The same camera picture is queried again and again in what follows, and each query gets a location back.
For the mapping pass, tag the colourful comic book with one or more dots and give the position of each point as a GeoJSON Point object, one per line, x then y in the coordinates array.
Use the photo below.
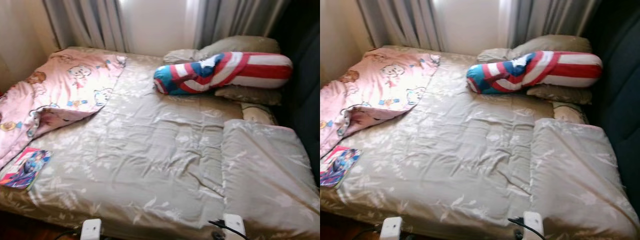
{"type": "Point", "coordinates": [25, 167]}
{"type": "Point", "coordinates": [340, 167]}

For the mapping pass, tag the folded beige floral quilt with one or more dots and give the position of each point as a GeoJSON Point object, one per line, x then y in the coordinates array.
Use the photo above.
{"type": "Point", "coordinates": [270, 175]}
{"type": "Point", "coordinates": [580, 175]}

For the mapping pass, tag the beige floral bedspread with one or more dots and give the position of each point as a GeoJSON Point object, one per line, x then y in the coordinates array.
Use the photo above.
{"type": "Point", "coordinates": [460, 150]}
{"type": "Point", "coordinates": [150, 150]}

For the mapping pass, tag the white floral pillow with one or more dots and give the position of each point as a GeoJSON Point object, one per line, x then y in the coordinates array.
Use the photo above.
{"type": "Point", "coordinates": [569, 113]}
{"type": "Point", "coordinates": [257, 114]}

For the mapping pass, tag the olive beige pillow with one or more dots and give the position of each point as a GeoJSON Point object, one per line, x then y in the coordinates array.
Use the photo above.
{"type": "Point", "coordinates": [550, 44]}
{"type": "Point", "coordinates": [250, 95]}
{"type": "Point", "coordinates": [560, 94]}
{"type": "Point", "coordinates": [240, 45]}

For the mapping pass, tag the pink cartoon print blanket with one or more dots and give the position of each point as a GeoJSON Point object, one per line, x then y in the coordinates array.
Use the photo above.
{"type": "Point", "coordinates": [370, 90]}
{"type": "Point", "coordinates": [55, 90]}

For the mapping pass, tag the grey pleated curtain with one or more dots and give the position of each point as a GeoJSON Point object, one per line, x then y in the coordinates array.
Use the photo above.
{"type": "Point", "coordinates": [550, 20]}
{"type": "Point", "coordinates": [235, 20]}
{"type": "Point", "coordinates": [85, 20]}
{"type": "Point", "coordinates": [400, 20]}

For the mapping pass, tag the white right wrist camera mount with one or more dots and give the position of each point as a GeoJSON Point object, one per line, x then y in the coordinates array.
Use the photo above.
{"type": "Point", "coordinates": [235, 227]}
{"type": "Point", "coordinates": [533, 225]}

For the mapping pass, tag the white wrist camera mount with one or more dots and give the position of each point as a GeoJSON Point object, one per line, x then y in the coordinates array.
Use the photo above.
{"type": "Point", "coordinates": [235, 227]}
{"type": "Point", "coordinates": [91, 230]}
{"type": "Point", "coordinates": [533, 225]}
{"type": "Point", "coordinates": [391, 229]}

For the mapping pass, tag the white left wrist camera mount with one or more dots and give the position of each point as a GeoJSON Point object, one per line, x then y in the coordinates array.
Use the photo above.
{"type": "Point", "coordinates": [391, 229]}
{"type": "Point", "coordinates": [91, 230]}

